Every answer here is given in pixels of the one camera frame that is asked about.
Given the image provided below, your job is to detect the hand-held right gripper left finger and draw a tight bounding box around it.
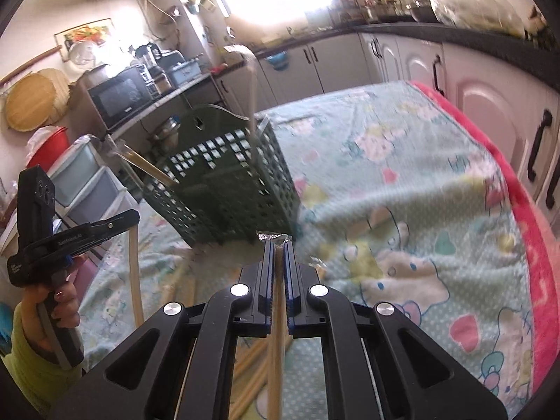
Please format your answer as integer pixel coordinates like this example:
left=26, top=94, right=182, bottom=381
left=50, top=241, right=276, bottom=420

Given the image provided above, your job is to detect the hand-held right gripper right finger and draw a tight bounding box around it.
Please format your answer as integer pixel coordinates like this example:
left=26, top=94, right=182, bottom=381
left=283, top=243, right=510, bottom=420

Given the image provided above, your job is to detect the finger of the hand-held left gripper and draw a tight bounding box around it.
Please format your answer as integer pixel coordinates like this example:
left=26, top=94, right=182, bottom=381
left=52, top=210, right=141, bottom=258

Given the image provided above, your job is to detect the green plastic utensil basket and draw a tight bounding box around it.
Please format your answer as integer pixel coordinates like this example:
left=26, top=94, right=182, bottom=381
left=142, top=104, right=300, bottom=246

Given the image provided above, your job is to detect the person's left forearm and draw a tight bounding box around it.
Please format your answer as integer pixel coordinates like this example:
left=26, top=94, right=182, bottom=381
left=0, top=302, right=84, bottom=408

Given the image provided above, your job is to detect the person's left hand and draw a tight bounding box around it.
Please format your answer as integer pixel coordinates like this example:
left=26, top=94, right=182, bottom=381
left=15, top=280, right=82, bottom=355

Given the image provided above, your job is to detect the plastic drawer unit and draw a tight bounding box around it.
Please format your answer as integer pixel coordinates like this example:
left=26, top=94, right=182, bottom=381
left=46, top=138, right=141, bottom=250

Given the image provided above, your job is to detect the red plastic basin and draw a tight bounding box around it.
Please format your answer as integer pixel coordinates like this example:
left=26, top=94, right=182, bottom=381
left=26, top=126, right=71, bottom=176

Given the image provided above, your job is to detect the round wooden board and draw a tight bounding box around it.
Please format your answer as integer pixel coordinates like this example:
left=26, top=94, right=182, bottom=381
left=5, top=69, right=71, bottom=132

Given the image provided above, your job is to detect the stainless steel pot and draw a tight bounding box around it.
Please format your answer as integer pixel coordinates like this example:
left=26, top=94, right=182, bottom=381
left=151, top=116, right=183, bottom=141

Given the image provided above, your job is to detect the black microwave oven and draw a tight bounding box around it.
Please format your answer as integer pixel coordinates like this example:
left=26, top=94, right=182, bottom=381
left=86, top=65, right=153, bottom=131

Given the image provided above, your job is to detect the printed cartoon blanket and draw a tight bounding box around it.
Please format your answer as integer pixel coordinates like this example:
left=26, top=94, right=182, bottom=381
left=83, top=79, right=560, bottom=420

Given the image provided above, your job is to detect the wooden rolling pin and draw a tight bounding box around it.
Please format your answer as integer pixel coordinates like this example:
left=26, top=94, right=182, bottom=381
left=0, top=45, right=62, bottom=85

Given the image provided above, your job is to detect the blue plastic box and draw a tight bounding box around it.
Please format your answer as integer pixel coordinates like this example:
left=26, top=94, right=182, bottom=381
left=168, top=62, right=204, bottom=86

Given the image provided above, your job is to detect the black blender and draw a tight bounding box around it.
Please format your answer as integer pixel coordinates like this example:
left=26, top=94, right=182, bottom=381
left=131, top=43, right=163, bottom=71

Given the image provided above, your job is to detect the blue bag on cabinet door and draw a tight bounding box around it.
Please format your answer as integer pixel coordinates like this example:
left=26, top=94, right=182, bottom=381
left=265, top=51, right=289, bottom=71

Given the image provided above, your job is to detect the row of condiment bottles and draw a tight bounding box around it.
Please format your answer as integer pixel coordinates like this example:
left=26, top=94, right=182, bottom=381
left=332, top=0, right=412, bottom=22

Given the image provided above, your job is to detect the black kitchen countertop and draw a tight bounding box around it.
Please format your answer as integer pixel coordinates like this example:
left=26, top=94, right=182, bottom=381
left=251, top=17, right=560, bottom=97

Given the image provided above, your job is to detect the clear plastic bag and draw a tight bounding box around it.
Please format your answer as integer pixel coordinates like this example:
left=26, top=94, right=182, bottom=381
left=429, top=0, right=526, bottom=38

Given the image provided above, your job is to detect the framed wall picture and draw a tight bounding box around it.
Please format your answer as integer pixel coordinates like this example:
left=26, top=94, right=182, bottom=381
left=55, top=18, right=112, bottom=63

